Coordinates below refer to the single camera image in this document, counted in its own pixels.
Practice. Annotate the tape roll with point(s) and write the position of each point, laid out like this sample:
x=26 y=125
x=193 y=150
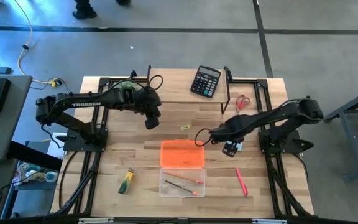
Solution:
x=51 y=176

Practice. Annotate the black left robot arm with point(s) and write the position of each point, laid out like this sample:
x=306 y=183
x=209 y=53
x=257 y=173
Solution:
x=85 y=104

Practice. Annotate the grey metal stand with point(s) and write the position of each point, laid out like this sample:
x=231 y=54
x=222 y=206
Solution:
x=349 y=140

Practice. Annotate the person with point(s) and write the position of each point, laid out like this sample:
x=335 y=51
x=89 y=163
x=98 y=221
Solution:
x=84 y=12

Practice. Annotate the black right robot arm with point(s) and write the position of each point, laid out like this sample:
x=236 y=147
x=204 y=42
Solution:
x=275 y=115

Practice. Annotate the dark pencil orange eraser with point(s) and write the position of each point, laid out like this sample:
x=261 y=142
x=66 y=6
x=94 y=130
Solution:
x=180 y=187

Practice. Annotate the small yellow-green eraser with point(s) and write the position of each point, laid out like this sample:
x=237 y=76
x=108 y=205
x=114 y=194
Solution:
x=185 y=127

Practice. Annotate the blue sticky note pad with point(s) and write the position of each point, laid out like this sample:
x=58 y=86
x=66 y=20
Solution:
x=240 y=147

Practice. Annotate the silver aluminium bracket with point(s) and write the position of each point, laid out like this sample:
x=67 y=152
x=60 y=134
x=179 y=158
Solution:
x=269 y=221
x=95 y=220

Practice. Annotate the clear pencil box orange lid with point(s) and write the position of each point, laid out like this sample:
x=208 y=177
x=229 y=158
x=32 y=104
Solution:
x=182 y=154

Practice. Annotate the pink highlighter pen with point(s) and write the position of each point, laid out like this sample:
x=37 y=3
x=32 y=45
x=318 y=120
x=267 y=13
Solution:
x=242 y=182

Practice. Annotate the wooden shelf riser black legs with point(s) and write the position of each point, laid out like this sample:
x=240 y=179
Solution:
x=172 y=87

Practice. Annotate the white paper sheet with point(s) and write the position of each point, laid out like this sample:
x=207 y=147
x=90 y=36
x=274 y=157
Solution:
x=53 y=150

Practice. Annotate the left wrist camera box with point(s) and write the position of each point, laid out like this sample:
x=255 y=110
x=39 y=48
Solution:
x=152 y=122

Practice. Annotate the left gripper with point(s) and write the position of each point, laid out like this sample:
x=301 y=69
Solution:
x=149 y=102

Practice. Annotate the black aluminium rig frame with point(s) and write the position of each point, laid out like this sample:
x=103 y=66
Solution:
x=247 y=81

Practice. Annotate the grey side table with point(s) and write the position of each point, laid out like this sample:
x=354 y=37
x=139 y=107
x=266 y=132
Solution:
x=11 y=124

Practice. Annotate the black desk calculator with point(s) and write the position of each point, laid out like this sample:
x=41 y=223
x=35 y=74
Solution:
x=205 y=81

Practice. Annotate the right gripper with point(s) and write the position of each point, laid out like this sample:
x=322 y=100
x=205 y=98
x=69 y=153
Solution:
x=228 y=132

